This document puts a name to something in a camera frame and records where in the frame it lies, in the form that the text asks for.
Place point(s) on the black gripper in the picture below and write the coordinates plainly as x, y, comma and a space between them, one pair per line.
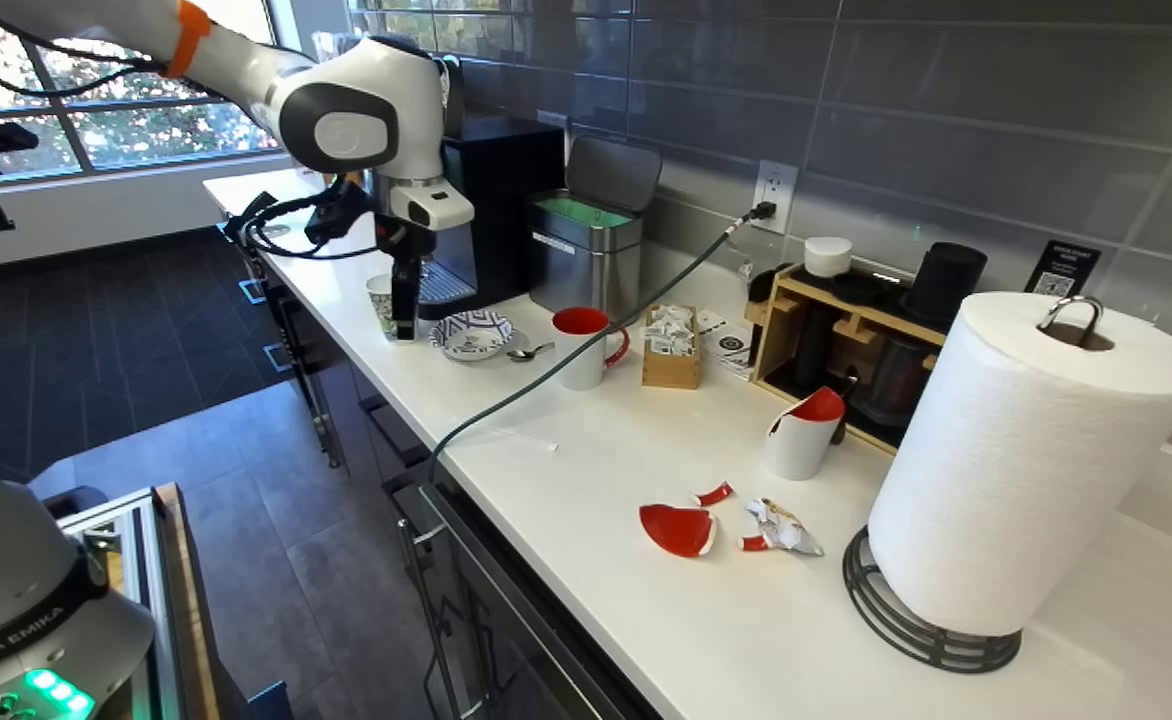
405, 238

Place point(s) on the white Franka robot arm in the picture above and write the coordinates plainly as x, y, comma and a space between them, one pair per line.
396, 101

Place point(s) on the patterned saucer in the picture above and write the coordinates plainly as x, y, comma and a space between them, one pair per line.
472, 338

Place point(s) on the metal spoon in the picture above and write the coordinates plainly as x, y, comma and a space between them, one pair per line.
526, 352

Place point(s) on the black Keurig coffee machine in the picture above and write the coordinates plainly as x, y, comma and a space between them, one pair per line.
511, 201

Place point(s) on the white mug red inside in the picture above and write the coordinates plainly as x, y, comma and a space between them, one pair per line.
586, 358

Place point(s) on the cardboard box of packets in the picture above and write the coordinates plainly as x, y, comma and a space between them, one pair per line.
674, 363

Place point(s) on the dark wood base cabinet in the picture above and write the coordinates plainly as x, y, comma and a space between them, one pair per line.
476, 626

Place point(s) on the small red ceramic shard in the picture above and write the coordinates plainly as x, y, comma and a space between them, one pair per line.
753, 541
718, 492

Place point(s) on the wooden countertop organizer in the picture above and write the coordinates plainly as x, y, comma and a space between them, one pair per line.
798, 333

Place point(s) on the broken white red mug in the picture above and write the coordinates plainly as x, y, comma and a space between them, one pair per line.
798, 446

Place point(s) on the white jar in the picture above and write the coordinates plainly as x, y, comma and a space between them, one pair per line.
824, 258

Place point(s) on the white ceramic shard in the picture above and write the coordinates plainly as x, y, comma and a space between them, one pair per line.
785, 530

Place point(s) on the black canister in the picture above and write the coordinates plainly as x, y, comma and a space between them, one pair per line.
946, 280

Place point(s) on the black paper towel holder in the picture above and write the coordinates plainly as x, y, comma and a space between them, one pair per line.
927, 639

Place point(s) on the small framed sign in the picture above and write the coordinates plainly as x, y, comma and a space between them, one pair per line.
1061, 267

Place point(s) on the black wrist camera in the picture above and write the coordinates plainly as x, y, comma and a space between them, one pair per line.
341, 212

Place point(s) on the white wall outlet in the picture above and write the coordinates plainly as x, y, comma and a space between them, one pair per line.
778, 181

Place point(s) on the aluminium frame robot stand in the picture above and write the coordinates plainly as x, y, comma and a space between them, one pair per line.
147, 587

